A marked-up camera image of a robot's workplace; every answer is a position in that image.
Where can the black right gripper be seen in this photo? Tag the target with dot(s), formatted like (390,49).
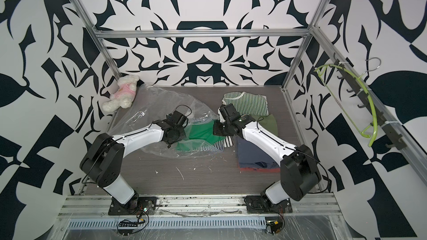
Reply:
(216,128)

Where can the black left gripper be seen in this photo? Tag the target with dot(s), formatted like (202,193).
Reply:
(183,135)

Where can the solid green garment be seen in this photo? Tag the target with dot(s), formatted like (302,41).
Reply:
(200,137)

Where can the clear plastic vacuum bag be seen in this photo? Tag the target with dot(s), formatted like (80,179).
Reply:
(155,103)

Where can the navy blue t-shirt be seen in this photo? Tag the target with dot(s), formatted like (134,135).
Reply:
(251,156)

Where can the red t-shirt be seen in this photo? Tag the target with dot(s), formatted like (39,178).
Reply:
(266,170)

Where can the blue white striped garment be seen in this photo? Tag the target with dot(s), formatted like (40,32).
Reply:
(225,143)

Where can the green printed t-shirt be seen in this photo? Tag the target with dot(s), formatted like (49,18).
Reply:
(267,122)

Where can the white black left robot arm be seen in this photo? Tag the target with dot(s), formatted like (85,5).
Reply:
(102,163)

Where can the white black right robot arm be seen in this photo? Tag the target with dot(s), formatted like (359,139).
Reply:
(299,172)

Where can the white teddy bear pink shirt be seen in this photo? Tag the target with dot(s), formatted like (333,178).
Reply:
(124,96)

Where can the black connector block right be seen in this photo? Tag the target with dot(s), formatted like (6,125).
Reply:
(274,227)

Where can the black connector block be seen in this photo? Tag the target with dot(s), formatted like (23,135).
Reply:
(128,224)
(274,227)

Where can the black connector block left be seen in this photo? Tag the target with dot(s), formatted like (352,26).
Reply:
(128,224)

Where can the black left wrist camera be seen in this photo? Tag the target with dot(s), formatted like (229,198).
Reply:
(177,119)

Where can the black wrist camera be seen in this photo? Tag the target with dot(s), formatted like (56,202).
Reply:
(177,119)
(228,113)

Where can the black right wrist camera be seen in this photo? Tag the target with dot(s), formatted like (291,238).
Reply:
(228,113)

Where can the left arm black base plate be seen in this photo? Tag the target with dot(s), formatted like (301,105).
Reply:
(133,207)

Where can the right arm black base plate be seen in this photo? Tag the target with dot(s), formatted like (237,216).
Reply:
(261,205)

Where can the white slotted cable duct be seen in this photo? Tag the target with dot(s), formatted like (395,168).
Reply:
(172,223)

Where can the aluminium frame back crossbar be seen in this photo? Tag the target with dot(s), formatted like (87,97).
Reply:
(201,33)

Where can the aluminium frame rail front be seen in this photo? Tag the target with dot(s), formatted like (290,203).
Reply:
(202,205)

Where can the green wire clothes hanger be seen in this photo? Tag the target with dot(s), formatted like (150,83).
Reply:
(359,89)

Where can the black wall hook rack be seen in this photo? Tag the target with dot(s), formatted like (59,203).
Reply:
(396,138)

